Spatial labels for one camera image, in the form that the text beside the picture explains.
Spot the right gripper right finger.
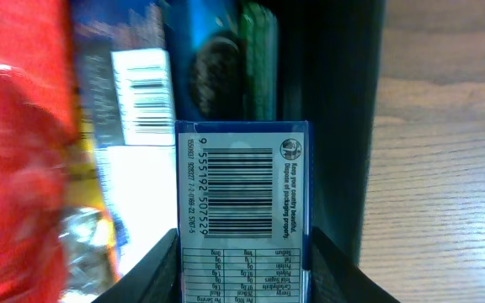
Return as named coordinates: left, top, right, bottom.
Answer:
left=311, top=227, right=399, bottom=303

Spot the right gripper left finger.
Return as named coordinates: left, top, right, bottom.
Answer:
left=93, top=228, right=181, bottom=303

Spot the small blue box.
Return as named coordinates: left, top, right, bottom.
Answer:
left=175, top=121, right=312, bottom=303

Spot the dark blue chocolate bar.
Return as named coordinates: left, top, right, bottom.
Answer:
left=71, top=0, right=177, bottom=270

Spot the red snack packet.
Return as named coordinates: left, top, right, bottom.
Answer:
left=0, top=0, right=77, bottom=302

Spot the dark green box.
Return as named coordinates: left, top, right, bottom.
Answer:
left=264, top=0, right=386, bottom=263

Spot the blue Oreo cookie pack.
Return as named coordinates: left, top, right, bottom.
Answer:
left=163, top=0, right=244, bottom=121

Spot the green chocolate bar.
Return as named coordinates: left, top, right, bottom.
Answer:
left=239, top=1, right=279, bottom=121

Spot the yellow Hacks candy bag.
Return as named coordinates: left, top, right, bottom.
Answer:
left=59, top=114, right=120, bottom=303

